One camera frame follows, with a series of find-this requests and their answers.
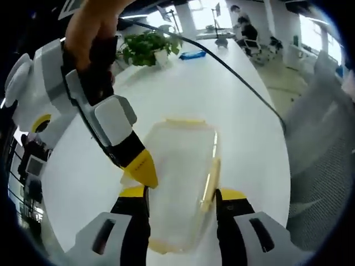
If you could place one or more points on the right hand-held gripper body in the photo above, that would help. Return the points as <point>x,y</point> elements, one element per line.
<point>38,88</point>

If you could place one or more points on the white office chair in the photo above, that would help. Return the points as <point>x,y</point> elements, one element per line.
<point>253,48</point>

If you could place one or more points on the grey mesh chair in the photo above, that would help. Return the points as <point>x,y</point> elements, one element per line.
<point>321,155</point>

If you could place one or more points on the blue packet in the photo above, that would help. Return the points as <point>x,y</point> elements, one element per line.
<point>192,55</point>

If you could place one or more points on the person's right hand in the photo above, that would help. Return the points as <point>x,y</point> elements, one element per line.
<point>88,25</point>

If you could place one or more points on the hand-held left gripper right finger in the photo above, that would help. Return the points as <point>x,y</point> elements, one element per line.
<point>249,241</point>

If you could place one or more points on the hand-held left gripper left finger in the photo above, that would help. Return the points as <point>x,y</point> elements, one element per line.
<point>111,241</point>

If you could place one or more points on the green potted plant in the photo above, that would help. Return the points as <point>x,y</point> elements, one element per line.
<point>144,47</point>

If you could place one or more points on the clear container with yellow buckles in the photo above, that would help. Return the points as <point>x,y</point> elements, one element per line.
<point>180,166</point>

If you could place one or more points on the white framed monitor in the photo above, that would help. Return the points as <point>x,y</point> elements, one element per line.
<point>34,165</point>

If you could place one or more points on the small dark object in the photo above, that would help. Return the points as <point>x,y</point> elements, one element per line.
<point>222,43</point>

